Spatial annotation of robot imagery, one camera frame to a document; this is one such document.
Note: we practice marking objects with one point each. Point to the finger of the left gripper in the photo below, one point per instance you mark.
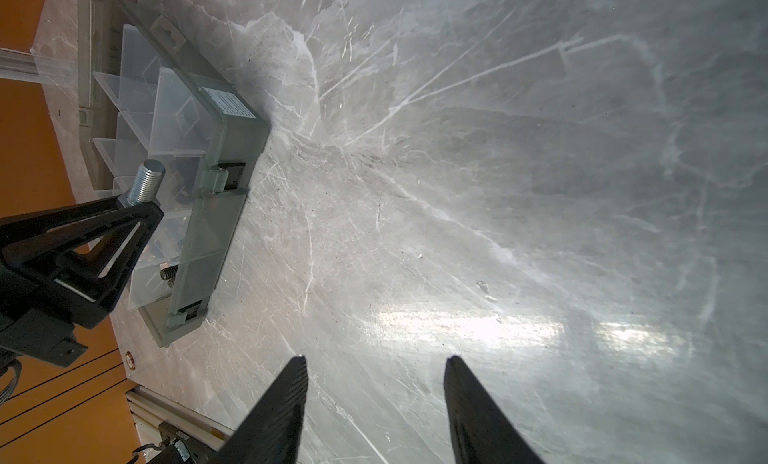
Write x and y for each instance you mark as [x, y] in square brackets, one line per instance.
[95, 289]
[121, 232]

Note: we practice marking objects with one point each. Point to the silver bolt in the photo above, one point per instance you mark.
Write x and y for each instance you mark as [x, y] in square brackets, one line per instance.
[146, 184]
[168, 274]

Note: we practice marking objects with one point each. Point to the aluminium front rail frame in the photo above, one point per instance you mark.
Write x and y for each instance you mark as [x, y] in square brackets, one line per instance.
[171, 433]

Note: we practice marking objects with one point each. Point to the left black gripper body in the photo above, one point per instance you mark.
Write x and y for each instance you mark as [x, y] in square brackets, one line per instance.
[36, 321]

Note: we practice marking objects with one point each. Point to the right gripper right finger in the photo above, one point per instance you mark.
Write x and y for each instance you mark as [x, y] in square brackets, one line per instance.
[479, 430]

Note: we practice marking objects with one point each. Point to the grey plastic organizer box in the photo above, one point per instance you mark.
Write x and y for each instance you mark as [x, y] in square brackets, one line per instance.
[145, 92]

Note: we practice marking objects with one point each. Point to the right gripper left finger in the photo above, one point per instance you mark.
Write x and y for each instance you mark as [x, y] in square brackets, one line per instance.
[271, 432]

